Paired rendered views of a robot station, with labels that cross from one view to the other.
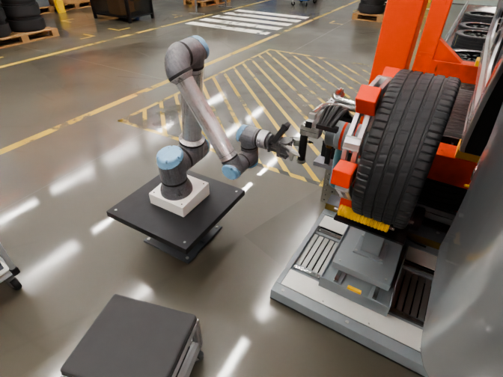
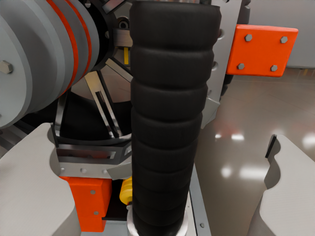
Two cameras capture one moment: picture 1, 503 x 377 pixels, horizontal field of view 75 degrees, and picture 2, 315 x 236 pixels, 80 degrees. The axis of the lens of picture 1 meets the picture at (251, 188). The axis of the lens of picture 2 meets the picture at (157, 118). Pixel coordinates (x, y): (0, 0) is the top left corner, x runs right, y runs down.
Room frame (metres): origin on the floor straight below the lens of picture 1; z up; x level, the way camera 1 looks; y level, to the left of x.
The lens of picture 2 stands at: (1.39, -0.16, 0.89)
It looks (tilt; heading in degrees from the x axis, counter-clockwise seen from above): 28 degrees down; 238
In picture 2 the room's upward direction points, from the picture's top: 3 degrees clockwise
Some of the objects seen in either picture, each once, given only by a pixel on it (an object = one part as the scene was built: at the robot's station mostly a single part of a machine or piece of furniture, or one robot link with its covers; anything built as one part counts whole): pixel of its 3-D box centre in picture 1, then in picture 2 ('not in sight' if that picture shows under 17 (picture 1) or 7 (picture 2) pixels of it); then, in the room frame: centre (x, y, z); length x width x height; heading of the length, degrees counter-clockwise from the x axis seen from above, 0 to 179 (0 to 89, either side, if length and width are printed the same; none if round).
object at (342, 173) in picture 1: (343, 173); (251, 49); (1.09, -0.37, 0.85); 0.09 x 0.08 x 0.07; 149
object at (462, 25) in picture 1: (477, 33); not in sight; (6.10, -3.81, 0.39); 0.66 x 0.66 x 0.24
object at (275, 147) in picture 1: (279, 145); not in sight; (1.40, -0.13, 0.80); 0.12 x 0.08 x 0.09; 59
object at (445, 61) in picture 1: (462, 60); not in sight; (3.28, -2.01, 0.69); 0.52 x 0.17 x 0.35; 59
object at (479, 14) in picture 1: (480, 19); not in sight; (7.32, -4.52, 0.39); 0.66 x 0.66 x 0.24
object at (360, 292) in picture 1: (365, 263); not in sight; (1.25, -0.65, 0.13); 0.50 x 0.36 x 0.10; 149
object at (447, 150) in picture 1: (436, 144); not in sight; (1.62, -1.02, 0.69); 0.52 x 0.17 x 0.35; 59
